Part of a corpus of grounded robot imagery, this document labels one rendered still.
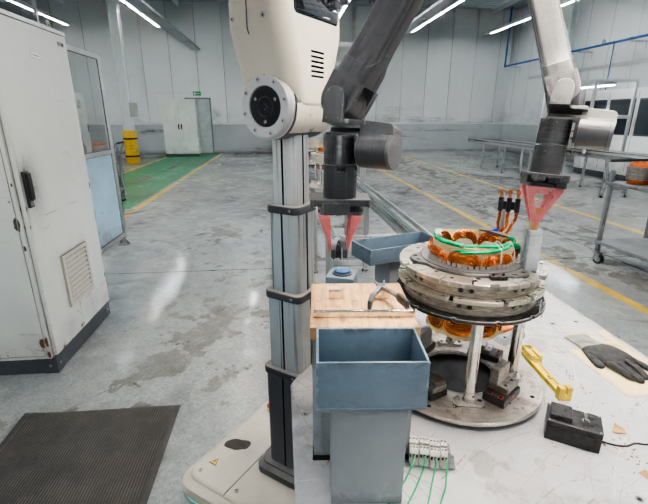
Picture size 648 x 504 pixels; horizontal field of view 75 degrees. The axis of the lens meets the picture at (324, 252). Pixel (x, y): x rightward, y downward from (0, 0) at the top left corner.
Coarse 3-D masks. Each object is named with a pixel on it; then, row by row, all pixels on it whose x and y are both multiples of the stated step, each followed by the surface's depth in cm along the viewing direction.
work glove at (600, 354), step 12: (576, 336) 124; (588, 336) 125; (588, 348) 117; (600, 348) 116; (612, 348) 116; (600, 360) 112; (612, 360) 111; (624, 360) 110; (636, 360) 111; (624, 372) 106; (636, 372) 106
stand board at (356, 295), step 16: (320, 288) 88; (336, 288) 88; (352, 288) 88; (368, 288) 88; (400, 288) 88; (320, 304) 81; (336, 304) 81; (352, 304) 81; (384, 304) 81; (400, 304) 81; (320, 320) 74; (336, 320) 74; (352, 320) 74; (368, 320) 74; (384, 320) 74; (400, 320) 74; (416, 320) 74
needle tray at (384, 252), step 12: (360, 240) 123; (372, 240) 125; (384, 240) 127; (396, 240) 128; (408, 240) 130; (420, 240) 132; (360, 252) 118; (372, 252) 113; (384, 252) 115; (396, 252) 117; (372, 264) 114; (384, 264) 121; (396, 264) 120; (384, 276) 122; (396, 276) 121
